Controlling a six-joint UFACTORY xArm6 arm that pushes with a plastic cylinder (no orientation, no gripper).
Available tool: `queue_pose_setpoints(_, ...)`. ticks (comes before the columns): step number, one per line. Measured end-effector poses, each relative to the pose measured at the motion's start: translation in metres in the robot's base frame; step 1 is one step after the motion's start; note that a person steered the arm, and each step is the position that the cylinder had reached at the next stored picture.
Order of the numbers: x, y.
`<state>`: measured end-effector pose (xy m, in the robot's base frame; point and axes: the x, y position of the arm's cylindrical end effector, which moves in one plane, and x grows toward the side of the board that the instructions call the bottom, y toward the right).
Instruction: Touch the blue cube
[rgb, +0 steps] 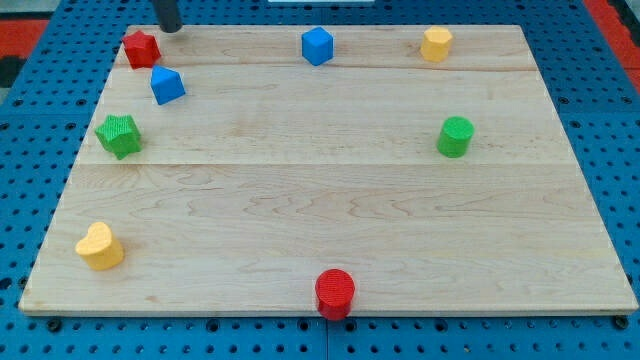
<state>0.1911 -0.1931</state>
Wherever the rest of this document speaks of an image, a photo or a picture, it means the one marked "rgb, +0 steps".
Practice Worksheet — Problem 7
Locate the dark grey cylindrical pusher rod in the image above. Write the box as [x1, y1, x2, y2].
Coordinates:
[152, 0, 183, 33]

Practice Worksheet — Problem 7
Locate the blue cube block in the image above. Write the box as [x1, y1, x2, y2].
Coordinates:
[301, 27, 334, 66]

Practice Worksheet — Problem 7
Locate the red star block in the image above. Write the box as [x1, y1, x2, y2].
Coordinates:
[122, 30, 161, 69]

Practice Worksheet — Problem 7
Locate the blue triangular prism block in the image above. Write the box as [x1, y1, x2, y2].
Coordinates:
[150, 65, 186, 105]

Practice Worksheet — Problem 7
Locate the green star block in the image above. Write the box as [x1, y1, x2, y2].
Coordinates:
[95, 114, 142, 160]

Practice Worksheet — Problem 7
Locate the light wooden board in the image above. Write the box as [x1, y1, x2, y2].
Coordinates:
[19, 25, 638, 317]

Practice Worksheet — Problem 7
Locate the yellow heart block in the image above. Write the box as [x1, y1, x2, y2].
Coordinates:
[75, 222, 125, 271]

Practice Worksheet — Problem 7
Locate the yellow hexagon block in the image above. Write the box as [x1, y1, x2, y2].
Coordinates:
[420, 26, 453, 62]

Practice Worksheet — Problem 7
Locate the green cylinder block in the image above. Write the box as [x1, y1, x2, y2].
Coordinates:
[436, 116, 475, 158]

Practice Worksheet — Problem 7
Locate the red cylinder block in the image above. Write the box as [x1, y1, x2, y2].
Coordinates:
[315, 269, 356, 321]

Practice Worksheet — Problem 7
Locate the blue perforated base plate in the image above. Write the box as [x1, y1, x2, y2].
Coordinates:
[1, 1, 639, 359]

